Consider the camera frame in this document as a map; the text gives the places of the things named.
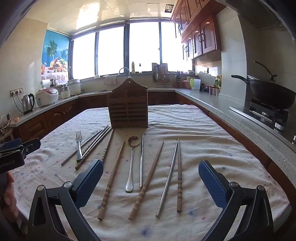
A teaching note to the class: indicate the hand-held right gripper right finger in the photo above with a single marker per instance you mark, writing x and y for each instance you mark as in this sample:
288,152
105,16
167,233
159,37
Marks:
211,183

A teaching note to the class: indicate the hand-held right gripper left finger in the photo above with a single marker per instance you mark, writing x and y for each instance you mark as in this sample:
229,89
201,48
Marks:
92,180

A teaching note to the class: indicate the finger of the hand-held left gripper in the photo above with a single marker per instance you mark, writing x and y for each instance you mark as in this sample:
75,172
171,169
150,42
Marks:
10,144
32,143

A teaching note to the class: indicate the light wooden chopstick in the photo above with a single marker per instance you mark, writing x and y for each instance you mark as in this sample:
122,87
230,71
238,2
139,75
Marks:
146,180
179,180
112,180

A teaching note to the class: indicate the dark chopsticks bundle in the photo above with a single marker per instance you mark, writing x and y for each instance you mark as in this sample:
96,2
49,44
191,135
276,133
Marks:
69,158

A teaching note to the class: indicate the metal fork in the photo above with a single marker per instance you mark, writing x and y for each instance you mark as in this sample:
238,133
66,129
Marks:
79,148

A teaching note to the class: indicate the metal chopstick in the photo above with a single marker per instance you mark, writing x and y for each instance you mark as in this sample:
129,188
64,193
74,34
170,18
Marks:
167,180
141,162
97,140

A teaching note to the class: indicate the metal spoon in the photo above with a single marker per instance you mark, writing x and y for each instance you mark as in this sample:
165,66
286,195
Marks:
133,141

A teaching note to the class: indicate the wooden utensil holder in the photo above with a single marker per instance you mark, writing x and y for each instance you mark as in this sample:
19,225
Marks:
127,109

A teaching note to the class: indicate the person's left hand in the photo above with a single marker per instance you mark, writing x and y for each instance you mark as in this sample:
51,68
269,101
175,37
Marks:
10,199

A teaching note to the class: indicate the white speckled tablecloth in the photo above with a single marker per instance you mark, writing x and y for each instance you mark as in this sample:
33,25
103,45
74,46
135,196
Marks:
208,150

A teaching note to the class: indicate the wooden base cabinets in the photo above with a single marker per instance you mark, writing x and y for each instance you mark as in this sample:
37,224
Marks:
57,115

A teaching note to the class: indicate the steel electric kettle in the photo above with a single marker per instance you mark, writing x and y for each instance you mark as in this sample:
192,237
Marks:
27,104

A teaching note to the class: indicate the white and pink rice cooker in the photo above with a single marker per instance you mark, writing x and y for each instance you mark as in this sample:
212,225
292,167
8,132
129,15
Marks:
47,97

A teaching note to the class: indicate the small white stew cooker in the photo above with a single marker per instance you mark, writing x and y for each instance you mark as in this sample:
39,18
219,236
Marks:
65,92

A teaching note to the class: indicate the paper towel roll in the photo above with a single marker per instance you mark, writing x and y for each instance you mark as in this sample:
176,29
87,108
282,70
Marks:
45,83

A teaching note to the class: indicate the large white rice cooker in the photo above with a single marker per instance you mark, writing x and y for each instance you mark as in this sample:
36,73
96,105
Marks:
74,87

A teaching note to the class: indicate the grey kitchen countertop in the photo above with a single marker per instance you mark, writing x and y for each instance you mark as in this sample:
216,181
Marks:
219,104

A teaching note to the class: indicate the gas stove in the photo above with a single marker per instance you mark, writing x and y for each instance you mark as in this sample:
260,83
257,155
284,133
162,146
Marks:
268,113

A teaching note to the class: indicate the dark blue container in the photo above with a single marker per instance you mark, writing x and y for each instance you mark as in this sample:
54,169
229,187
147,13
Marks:
204,88

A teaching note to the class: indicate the yellow cooking oil bottle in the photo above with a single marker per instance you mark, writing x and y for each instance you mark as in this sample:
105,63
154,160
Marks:
220,82
217,83

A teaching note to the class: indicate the white pitcher with green lid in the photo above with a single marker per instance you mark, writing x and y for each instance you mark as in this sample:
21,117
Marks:
195,84

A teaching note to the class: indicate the pink dishcloth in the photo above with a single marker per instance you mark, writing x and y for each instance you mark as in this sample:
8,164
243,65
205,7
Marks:
110,80

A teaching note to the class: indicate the pink plastic basin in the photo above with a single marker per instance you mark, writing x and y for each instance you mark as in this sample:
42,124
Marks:
186,84

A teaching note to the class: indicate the black wok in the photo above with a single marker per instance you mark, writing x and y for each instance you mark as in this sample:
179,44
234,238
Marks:
272,92

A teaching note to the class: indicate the knife block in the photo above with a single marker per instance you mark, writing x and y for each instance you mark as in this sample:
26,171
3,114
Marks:
178,77

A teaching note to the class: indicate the white bowl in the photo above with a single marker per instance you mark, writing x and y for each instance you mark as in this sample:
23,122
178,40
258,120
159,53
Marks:
191,73

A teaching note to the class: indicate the curved sink faucet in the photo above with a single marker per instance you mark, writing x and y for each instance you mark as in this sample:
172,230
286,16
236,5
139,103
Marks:
124,68

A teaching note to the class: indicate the yellow dish soap bottle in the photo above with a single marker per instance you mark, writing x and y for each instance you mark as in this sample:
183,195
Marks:
133,68

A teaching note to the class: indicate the dish drying rack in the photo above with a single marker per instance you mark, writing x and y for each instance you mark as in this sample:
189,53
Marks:
161,74

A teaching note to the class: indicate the small black-capped bottle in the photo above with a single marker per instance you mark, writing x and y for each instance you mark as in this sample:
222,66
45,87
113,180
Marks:
140,69

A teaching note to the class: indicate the large kitchen window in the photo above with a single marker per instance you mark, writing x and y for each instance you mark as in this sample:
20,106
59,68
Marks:
143,51

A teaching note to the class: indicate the wooden upper cabinets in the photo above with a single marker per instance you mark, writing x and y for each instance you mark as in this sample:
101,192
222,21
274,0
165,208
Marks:
203,34

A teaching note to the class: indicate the grey range hood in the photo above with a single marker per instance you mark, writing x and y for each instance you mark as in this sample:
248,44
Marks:
254,14

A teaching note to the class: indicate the wall power socket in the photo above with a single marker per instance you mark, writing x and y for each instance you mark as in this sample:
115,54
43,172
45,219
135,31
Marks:
16,92

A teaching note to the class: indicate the tropical beach wall poster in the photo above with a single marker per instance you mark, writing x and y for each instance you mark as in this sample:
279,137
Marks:
55,51

